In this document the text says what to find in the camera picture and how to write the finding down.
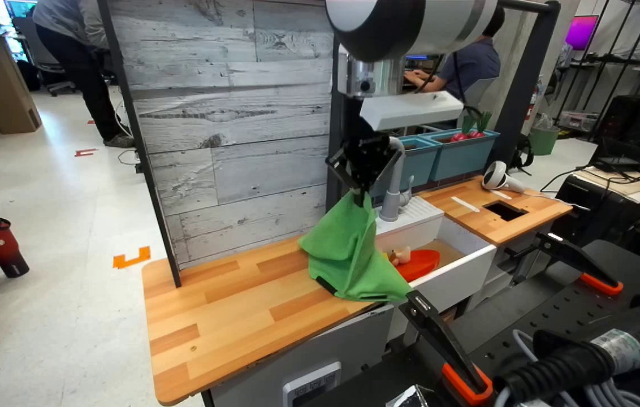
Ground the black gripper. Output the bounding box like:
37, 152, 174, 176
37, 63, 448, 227
325, 134, 405, 198

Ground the green towel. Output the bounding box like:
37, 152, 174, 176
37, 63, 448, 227
296, 187, 413, 306

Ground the grey faucet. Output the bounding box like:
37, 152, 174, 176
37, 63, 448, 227
376, 134, 413, 224

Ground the teal plastic bin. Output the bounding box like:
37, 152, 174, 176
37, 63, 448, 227
429, 129, 500, 186
399, 134, 444, 190

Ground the red bowl with toys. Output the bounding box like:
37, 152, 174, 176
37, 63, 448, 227
394, 247, 444, 285

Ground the white strip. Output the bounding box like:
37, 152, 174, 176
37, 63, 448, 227
448, 195, 485, 216

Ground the white sink basin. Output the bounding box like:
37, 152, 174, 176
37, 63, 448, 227
374, 195, 500, 316

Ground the grey wood plank panel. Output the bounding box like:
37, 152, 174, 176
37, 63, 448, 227
104, 0, 337, 271

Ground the person in blue shirt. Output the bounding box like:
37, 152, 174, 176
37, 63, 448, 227
420, 7, 506, 109

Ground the grey cabinet drawer front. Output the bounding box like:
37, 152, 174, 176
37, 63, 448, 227
203, 302, 399, 407

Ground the green bucket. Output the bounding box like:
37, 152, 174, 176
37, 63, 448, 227
528, 112, 563, 159

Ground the black perforated breadboard plate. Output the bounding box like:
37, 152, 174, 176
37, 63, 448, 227
468, 237, 640, 407

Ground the purple lamp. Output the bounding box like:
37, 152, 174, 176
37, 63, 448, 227
563, 14, 602, 53

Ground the person in grey shirt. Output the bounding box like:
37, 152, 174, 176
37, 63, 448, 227
29, 0, 138, 149

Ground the red black handheld vacuum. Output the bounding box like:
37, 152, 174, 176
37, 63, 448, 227
0, 212, 33, 281

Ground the black clamp orange handle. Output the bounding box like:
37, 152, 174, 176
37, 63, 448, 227
533, 230, 627, 298
399, 290, 498, 407

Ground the black frame post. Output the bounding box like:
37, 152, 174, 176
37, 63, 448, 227
96, 0, 183, 290
486, 0, 563, 172

